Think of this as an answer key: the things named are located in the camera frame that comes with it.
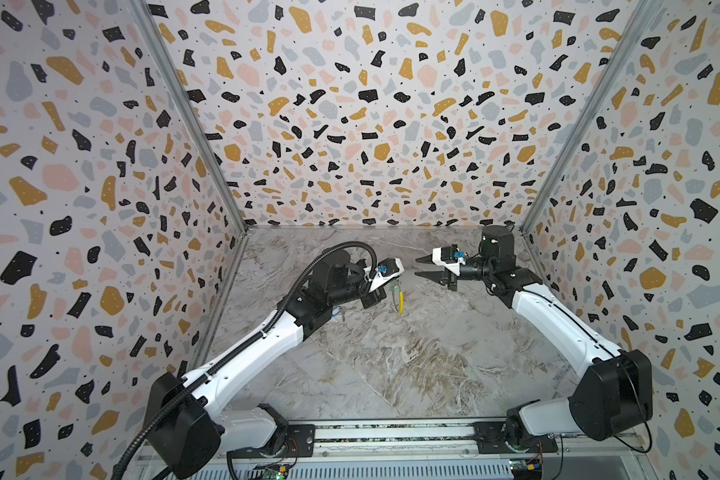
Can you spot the left green circuit board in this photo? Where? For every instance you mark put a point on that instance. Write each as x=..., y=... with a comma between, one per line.
x=275, y=472

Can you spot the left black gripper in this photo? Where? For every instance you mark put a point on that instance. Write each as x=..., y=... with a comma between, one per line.
x=376, y=297

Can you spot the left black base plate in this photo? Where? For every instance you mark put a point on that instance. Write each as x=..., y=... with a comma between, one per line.
x=297, y=440

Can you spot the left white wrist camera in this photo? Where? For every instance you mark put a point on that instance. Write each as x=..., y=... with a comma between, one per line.
x=386, y=271

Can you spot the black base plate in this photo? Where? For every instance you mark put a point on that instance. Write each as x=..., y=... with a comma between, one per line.
x=297, y=440
x=491, y=438

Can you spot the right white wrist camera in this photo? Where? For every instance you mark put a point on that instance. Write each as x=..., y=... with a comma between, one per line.
x=451, y=258

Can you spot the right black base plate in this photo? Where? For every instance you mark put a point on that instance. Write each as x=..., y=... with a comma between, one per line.
x=491, y=438

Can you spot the right circuit board with wires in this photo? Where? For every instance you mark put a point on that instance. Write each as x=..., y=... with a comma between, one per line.
x=527, y=469

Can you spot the white slotted cable duct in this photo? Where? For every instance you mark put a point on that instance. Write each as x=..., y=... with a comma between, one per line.
x=395, y=469

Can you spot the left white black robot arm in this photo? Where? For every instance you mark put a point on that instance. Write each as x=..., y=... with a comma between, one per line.
x=186, y=422

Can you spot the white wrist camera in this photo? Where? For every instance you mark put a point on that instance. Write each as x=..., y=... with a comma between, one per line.
x=451, y=258
x=386, y=271

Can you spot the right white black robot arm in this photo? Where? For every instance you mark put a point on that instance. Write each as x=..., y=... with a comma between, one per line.
x=614, y=392

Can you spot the aluminium mounting rail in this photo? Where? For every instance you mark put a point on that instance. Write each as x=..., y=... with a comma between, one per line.
x=431, y=439

